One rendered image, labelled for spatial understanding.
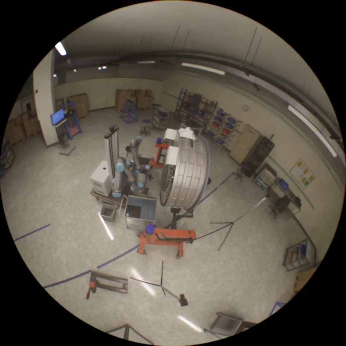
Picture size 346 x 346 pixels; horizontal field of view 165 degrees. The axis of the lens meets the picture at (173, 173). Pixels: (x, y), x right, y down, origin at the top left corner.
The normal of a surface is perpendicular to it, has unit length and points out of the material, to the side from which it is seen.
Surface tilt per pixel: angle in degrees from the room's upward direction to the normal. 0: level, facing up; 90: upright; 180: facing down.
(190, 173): 49
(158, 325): 0
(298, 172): 90
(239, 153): 90
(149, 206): 0
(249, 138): 90
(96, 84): 90
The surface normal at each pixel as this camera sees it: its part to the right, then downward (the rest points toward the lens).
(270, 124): -0.73, 0.32
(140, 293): 0.25, -0.68
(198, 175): 0.18, 0.08
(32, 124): 0.63, 0.65
